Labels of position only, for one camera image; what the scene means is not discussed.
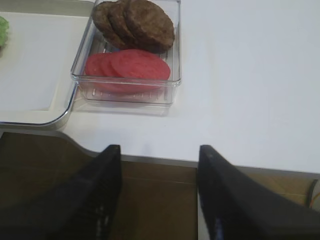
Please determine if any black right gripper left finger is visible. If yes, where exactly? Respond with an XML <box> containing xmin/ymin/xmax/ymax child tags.
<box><xmin>0</xmin><ymin>145</ymin><xmax>122</xmax><ymax>240</ymax></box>

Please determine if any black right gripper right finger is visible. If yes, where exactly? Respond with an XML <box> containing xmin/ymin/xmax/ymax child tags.
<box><xmin>198</xmin><ymin>145</ymin><xmax>320</xmax><ymax>240</ymax></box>

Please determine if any green lettuce on burger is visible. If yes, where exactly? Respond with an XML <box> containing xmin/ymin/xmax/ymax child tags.
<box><xmin>0</xmin><ymin>16</ymin><xmax>10</xmax><ymax>49</ymax></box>

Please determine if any silver metal tray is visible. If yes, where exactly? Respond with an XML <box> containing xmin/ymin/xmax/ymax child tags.
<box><xmin>0</xmin><ymin>0</ymin><xmax>94</xmax><ymax>132</ymax></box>

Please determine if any red tomato slice back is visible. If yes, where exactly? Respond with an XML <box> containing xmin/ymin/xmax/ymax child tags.
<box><xmin>84</xmin><ymin>53</ymin><xmax>106</xmax><ymax>77</ymax></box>

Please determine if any red tomato slice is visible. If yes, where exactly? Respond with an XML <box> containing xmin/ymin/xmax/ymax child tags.
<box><xmin>84</xmin><ymin>53</ymin><xmax>106</xmax><ymax>77</ymax></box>
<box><xmin>111</xmin><ymin>49</ymin><xmax>171</xmax><ymax>81</ymax></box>
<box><xmin>100</xmin><ymin>53</ymin><xmax>120</xmax><ymax>77</ymax></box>

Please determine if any red tomato slice front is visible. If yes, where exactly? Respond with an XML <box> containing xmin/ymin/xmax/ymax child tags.
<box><xmin>111</xmin><ymin>49</ymin><xmax>171</xmax><ymax>81</ymax></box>

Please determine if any red tomato slice middle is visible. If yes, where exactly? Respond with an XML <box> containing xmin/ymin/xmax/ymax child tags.
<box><xmin>100</xmin><ymin>53</ymin><xmax>120</xmax><ymax>77</ymax></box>

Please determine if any white paper sheet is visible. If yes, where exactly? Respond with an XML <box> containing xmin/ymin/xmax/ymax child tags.
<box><xmin>0</xmin><ymin>12</ymin><xmax>88</xmax><ymax>111</ymax></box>

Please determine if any clear box with patties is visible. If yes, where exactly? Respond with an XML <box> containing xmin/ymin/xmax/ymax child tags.
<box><xmin>71</xmin><ymin>0</ymin><xmax>182</xmax><ymax>115</ymax></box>

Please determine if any brown patty front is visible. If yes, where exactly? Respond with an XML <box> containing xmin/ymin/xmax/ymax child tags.
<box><xmin>124</xmin><ymin>0</ymin><xmax>175</xmax><ymax>53</ymax></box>

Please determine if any brown patty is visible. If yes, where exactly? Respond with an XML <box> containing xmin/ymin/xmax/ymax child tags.
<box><xmin>108</xmin><ymin>0</ymin><xmax>139</xmax><ymax>49</ymax></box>
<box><xmin>124</xmin><ymin>0</ymin><xmax>175</xmax><ymax>53</ymax></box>
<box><xmin>91</xmin><ymin>1</ymin><xmax>127</xmax><ymax>50</ymax></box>

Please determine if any brown patty middle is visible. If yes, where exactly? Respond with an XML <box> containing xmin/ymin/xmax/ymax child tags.
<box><xmin>108</xmin><ymin>0</ymin><xmax>139</xmax><ymax>49</ymax></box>

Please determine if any brown patty back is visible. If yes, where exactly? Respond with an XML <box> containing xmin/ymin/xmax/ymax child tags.
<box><xmin>91</xmin><ymin>1</ymin><xmax>127</xmax><ymax>50</ymax></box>

